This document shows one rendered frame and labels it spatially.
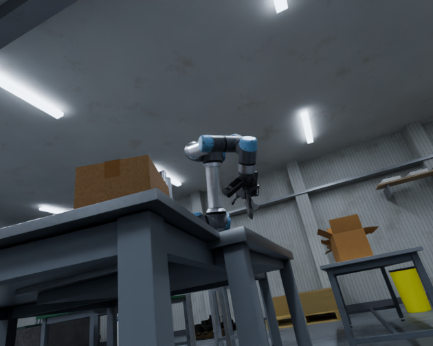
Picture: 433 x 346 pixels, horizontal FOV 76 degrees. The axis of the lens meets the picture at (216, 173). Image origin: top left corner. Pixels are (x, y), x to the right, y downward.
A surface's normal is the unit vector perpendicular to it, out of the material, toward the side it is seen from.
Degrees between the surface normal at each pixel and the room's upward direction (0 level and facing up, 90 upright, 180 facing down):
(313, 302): 90
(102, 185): 90
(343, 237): 90
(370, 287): 90
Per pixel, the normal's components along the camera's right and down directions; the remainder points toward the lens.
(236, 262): -0.39, -0.33
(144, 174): -0.07, -0.40
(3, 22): 0.16, 0.90
